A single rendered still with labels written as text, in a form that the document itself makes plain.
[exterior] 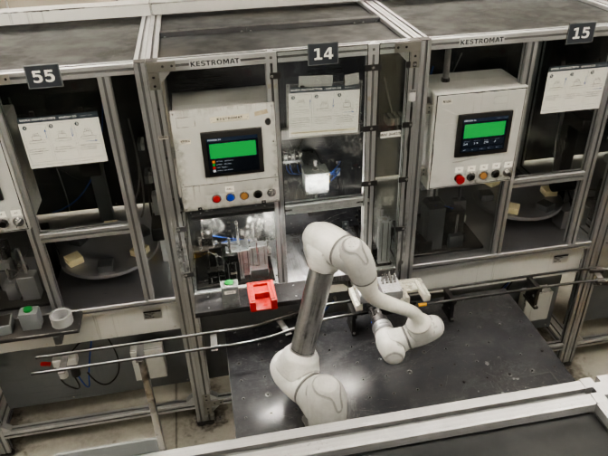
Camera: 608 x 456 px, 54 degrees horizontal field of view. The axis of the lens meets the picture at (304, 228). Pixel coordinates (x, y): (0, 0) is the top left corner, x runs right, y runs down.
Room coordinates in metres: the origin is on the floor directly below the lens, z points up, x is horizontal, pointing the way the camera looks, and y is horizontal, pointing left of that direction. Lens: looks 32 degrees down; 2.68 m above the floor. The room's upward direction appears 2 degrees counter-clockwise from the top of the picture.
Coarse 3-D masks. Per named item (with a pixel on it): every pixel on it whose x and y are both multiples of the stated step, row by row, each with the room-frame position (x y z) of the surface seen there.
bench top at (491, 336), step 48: (240, 336) 2.21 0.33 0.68; (288, 336) 2.20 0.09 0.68; (336, 336) 2.19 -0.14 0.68; (480, 336) 2.16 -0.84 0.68; (528, 336) 2.15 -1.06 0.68; (240, 384) 1.90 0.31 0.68; (384, 384) 1.87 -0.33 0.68; (432, 384) 1.86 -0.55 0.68; (480, 384) 1.85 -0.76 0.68; (528, 384) 1.84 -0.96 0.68; (240, 432) 1.63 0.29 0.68
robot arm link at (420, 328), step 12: (360, 288) 1.75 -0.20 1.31; (372, 288) 1.76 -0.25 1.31; (372, 300) 1.78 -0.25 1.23; (384, 300) 1.80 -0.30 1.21; (396, 300) 1.84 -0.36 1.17; (396, 312) 1.82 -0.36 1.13; (408, 312) 1.84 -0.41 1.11; (420, 312) 1.87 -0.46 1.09; (408, 324) 1.89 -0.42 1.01; (420, 324) 1.86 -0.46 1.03; (432, 324) 1.88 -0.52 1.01; (408, 336) 1.87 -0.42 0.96; (420, 336) 1.85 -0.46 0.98; (432, 336) 1.86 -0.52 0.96
